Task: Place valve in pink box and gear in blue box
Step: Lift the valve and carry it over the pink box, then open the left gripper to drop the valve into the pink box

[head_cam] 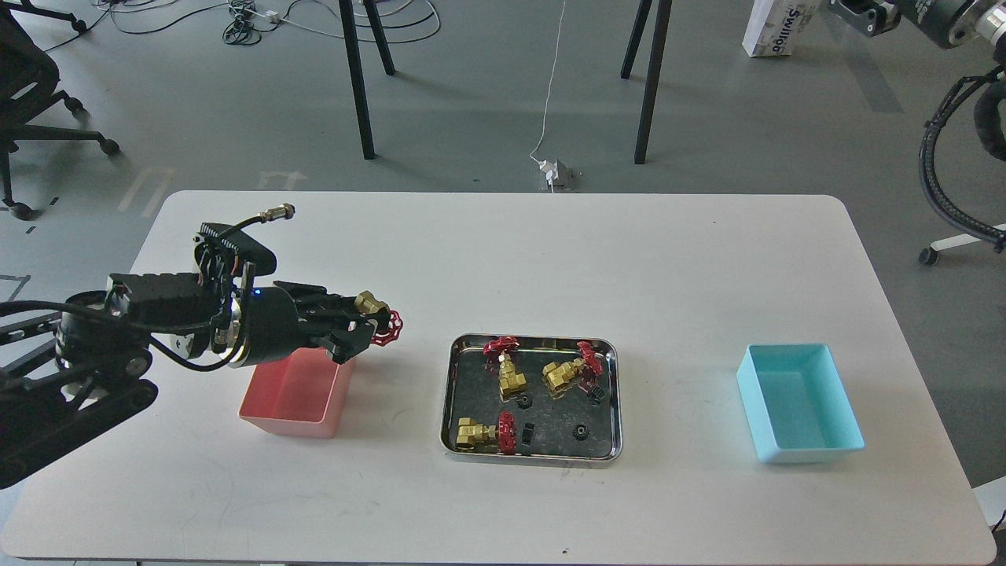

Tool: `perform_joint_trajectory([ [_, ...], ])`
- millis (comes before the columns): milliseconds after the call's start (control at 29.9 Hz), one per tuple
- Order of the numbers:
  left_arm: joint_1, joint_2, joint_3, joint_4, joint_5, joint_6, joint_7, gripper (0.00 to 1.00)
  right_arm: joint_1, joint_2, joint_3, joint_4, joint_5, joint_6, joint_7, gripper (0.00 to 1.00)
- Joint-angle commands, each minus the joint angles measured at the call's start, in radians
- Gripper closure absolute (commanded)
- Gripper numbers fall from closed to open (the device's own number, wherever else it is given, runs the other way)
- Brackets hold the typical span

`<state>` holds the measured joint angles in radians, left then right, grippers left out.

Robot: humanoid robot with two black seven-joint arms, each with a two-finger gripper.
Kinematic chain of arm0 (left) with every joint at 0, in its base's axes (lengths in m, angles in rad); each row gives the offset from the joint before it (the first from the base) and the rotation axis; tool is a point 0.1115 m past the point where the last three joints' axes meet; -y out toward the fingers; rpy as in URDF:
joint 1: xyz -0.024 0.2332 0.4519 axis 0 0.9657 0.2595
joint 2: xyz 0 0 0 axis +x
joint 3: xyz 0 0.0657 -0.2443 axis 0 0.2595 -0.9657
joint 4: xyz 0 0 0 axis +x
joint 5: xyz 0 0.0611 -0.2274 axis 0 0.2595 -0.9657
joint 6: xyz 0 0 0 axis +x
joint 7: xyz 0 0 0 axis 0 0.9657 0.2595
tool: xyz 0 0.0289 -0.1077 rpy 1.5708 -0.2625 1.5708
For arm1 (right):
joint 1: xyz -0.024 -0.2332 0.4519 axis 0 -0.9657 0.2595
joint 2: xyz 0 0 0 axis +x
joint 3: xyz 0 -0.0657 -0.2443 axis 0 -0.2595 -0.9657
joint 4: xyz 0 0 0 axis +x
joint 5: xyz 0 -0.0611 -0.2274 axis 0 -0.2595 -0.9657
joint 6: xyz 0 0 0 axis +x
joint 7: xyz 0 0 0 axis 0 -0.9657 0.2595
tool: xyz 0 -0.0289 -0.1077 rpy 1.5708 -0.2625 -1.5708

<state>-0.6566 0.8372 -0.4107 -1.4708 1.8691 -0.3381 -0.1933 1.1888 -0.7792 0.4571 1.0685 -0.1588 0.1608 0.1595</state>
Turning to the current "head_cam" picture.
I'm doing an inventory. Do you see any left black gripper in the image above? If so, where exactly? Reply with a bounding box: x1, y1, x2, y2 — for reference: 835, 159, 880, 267
229, 281, 375, 368

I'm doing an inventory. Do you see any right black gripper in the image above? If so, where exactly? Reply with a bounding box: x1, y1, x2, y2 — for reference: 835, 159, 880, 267
825, 0, 901, 37

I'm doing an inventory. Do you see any brass valve red handle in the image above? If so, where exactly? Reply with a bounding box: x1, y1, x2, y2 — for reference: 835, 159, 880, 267
354, 291, 405, 347
483, 336, 527, 401
455, 410, 516, 455
542, 340, 604, 398

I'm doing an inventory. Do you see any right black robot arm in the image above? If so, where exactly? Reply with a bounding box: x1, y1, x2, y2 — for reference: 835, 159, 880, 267
824, 1, 1004, 48

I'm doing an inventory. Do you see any pink plastic box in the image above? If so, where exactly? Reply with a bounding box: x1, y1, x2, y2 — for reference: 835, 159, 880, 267
238, 348, 357, 439

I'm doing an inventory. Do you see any white cardboard box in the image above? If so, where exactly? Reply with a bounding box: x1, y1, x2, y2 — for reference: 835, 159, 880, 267
741, 1, 821, 57

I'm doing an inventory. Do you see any black gear front centre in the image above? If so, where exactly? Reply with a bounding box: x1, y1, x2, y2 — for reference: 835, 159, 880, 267
519, 422, 536, 447

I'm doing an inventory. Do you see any black gear under valve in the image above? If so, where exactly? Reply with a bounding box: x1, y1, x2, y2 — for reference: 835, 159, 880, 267
585, 384, 608, 407

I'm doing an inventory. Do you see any blue plastic box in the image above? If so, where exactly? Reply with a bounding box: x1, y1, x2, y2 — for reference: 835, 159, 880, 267
736, 344, 866, 465

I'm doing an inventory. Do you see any steel metal tray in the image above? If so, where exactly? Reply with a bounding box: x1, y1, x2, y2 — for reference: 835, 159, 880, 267
439, 334, 622, 465

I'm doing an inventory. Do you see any black table leg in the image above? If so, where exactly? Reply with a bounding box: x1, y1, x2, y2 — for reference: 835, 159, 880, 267
362, 0, 396, 76
338, 0, 376, 160
619, 0, 652, 79
633, 1, 673, 165

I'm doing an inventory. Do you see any black table leg rear right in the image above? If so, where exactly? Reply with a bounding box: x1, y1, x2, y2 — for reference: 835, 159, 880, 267
619, 0, 652, 79

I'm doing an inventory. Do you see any white chair base caster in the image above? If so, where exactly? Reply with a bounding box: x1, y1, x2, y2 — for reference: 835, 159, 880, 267
917, 229, 983, 266

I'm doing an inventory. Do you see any white power adapter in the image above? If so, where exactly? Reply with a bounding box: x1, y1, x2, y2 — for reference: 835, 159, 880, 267
538, 159, 578, 193

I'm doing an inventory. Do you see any black table leg rear left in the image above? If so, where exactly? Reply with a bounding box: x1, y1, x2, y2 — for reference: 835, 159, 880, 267
362, 0, 396, 76

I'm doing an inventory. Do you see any black office chair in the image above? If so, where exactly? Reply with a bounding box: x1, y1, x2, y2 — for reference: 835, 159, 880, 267
1, 5, 119, 221

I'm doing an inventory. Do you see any black corrugated hose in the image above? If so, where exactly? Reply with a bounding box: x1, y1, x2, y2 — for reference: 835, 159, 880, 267
918, 64, 1006, 254

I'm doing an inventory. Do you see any brass valve upright red handle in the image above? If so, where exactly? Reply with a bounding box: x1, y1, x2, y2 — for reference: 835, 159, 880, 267
483, 336, 527, 401

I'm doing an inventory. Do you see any brass valve front red handle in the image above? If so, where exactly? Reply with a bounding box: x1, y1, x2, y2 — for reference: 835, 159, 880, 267
455, 410, 516, 455

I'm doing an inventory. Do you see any white cable on floor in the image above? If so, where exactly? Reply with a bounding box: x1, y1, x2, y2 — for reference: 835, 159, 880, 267
528, 0, 568, 166

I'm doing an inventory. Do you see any cable bundle on floor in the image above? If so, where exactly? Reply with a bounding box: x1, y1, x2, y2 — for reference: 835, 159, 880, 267
90, 0, 441, 46

